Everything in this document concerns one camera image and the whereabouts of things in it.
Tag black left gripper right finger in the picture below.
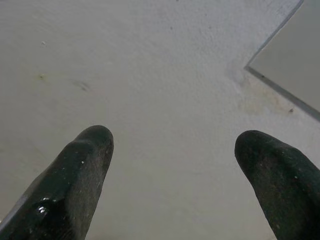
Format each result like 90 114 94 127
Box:
234 129 320 240

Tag grey framed panel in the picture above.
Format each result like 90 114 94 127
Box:
243 0 320 113

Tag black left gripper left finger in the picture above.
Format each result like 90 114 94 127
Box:
0 124 115 240

